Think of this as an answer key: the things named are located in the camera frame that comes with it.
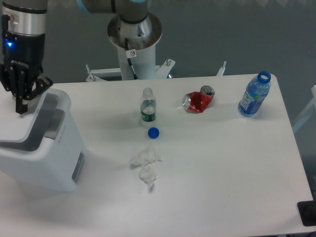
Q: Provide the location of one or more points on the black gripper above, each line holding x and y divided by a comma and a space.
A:
21, 69

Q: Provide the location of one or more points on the white trash can lid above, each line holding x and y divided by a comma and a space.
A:
25, 131

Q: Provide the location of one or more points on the white trash can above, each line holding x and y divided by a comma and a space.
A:
56, 164

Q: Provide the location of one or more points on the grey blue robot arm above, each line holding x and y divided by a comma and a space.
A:
23, 26

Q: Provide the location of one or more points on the blue bottle cap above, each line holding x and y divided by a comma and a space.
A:
153, 133

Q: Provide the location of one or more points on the crushed red soda can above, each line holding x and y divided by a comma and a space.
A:
198, 101

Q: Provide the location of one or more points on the clear green label bottle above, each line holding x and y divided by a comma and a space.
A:
148, 105

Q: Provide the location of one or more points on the upper crumpled white tissue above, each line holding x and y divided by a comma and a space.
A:
145, 157

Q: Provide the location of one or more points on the crumpled white tissue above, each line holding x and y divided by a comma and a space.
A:
147, 175
145, 157

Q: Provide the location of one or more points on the lower crumpled white tissue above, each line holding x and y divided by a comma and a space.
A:
147, 175

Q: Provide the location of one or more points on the blue plastic bottle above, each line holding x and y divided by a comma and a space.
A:
255, 93

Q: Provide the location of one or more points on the black device at edge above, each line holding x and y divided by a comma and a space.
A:
307, 211

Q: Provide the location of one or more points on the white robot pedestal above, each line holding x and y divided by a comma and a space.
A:
136, 49

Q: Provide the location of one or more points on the white frame at right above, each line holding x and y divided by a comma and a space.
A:
306, 112

